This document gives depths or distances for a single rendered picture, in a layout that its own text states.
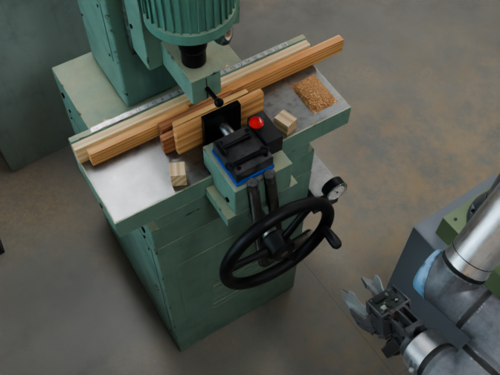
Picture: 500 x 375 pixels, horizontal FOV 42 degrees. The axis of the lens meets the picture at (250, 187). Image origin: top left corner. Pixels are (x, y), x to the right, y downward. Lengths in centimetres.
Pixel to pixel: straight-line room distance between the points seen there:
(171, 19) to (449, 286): 68
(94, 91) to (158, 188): 42
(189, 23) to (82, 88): 61
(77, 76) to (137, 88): 20
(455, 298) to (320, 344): 101
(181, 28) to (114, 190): 40
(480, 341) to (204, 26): 74
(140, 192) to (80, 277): 99
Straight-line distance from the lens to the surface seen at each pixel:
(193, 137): 140
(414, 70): 290
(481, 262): 120
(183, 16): 117
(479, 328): 123
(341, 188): 166
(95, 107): 167
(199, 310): 195
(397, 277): 201
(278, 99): 151
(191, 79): 133
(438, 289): 123
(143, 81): 161
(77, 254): 237
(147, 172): 140
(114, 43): 149
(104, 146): 141
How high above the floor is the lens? 205
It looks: 57 degrees down
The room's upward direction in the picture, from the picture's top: 1 degrees clockwise
